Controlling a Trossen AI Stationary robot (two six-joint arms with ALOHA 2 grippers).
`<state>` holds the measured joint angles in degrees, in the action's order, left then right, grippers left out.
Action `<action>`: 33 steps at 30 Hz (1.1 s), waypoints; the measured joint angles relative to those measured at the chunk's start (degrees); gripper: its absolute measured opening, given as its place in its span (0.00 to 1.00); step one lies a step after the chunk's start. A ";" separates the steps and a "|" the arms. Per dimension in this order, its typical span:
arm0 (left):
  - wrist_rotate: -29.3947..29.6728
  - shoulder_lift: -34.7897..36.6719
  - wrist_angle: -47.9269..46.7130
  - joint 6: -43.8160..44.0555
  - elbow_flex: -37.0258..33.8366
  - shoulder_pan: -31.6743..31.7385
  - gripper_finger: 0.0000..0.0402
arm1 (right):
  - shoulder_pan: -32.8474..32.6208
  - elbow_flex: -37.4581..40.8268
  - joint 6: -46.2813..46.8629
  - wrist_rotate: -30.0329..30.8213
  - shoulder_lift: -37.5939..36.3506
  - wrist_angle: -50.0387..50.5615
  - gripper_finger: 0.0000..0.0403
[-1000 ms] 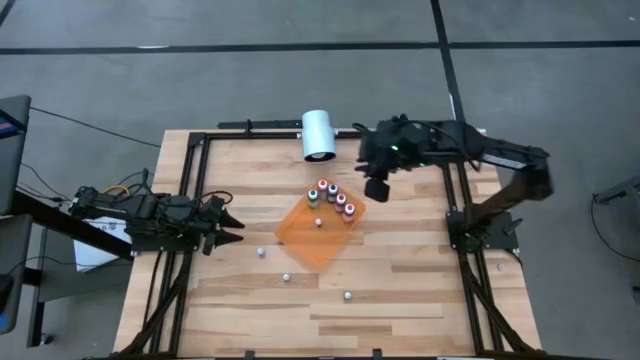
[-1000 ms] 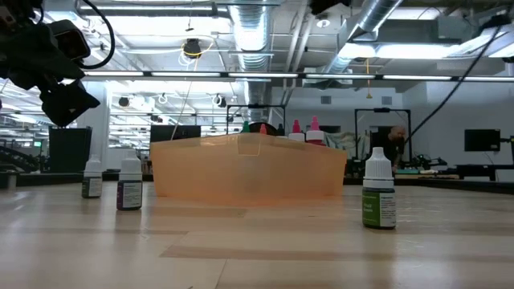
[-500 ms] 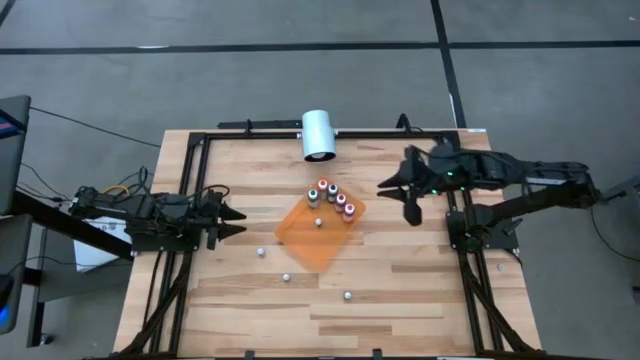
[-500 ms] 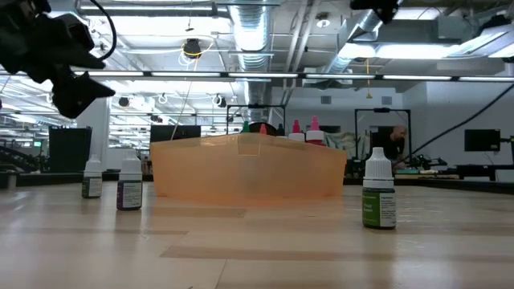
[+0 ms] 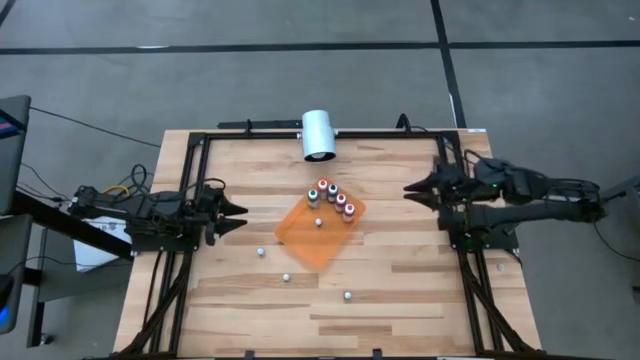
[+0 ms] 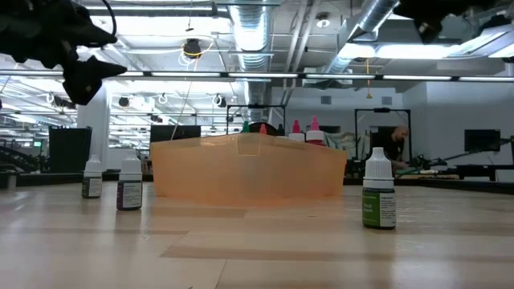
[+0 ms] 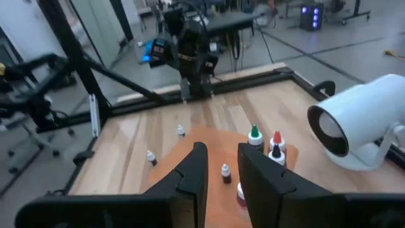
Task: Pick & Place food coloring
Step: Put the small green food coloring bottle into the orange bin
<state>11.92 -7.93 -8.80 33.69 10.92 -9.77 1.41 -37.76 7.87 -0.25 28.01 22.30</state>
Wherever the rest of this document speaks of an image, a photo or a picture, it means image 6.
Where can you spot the wide black monitor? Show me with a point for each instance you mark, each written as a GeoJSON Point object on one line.
{"type": "Point", "coordinates": [174, 133]}

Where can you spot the red-capped food coloring bottle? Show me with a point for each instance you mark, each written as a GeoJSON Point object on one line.
{"type": "Point", "coordinates": [296, 130]}

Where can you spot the pink-capped food coloring bottle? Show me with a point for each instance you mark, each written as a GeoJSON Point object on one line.
{"type": "Point", "coordinates": [315, 130]}

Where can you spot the black background station frame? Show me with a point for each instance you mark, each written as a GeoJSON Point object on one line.
{"type": "Point", "coordinates": [257, 106]}
{"type": "Point", "coordinates": [381, 109]}

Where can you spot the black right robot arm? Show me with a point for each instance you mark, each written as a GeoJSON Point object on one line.
{"type": "Point", "coordinates": [433, 12]}

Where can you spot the small dropper bottle green label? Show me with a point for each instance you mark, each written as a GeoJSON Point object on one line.
{"type": "Point", "coordinates": [379, 200]}

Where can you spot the black-capped food coloring bottle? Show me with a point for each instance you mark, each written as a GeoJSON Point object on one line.
{"type": "Point", "coordinates": [280, 130]}

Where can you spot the translucent orange plastic tray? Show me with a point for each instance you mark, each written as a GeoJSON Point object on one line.
{"type": "Point", "coordinates": [249, 172]}

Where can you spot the silver smooth ventilation duct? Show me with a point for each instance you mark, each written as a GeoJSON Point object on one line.
{"type": "Point", "coordinates": [373, 18]}

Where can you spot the small dropper bottle purple label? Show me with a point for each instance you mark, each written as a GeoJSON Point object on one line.
{"type": "Point", "coordinates": [129, 188]}

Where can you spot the green-capped food coloring bottle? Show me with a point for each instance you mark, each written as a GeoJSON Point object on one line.
{"type": "Point", "coordinates": [245, 128]}

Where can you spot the small black monitor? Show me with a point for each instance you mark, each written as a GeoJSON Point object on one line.
{"type": "Point", "coordinates": [482, 140]}

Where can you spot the grey cloth cover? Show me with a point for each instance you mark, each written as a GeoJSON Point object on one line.
{"type": "Point", "coordinates": [341, 142]}

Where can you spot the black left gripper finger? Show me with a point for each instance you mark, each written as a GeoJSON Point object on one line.
{"type": "Point", "coordinates": [94, 34]}
{"type": "Point", "coordinates": [86, 82]}

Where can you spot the black background workbench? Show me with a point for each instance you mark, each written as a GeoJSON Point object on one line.
{"type": "Point", "coordinates": [482, 170]}

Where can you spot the long LED light bar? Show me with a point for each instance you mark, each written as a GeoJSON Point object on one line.
{"type": "Point", "coordinates": [261, 75]}

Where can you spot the orange-capped food coloring bottle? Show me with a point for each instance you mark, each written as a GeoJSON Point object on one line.
{"type": "Point", "coordinates": [263, 129]}

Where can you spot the black overhead camera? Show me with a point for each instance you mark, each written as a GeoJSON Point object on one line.
{"type": "Point", "coordinates": [192, 48]}

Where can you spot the silver ribbed ventilation duct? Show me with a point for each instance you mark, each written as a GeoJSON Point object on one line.
{"type": "Point", "coordinates": [251, 32]}

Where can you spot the person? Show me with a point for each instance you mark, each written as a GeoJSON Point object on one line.
{"type": "Point", "coordinates": [391, 148]}

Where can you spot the small dropper bottle black label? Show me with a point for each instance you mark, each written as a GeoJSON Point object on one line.
{"type": "Point", "coordinates": [92, 176]}

